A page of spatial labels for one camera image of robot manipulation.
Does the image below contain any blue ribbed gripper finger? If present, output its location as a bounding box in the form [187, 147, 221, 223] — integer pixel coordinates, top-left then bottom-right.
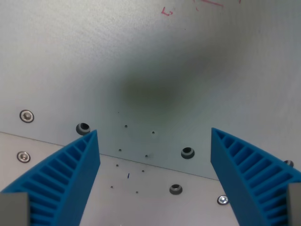
[0, 129, 101, 226]
[210, 127, 301, 226]

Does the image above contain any silver hex socket screw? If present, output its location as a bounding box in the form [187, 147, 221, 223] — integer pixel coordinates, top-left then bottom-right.
[19, 109, 35, 123]
[217, 195, 230, 206]
[16, 151, 31, 163]

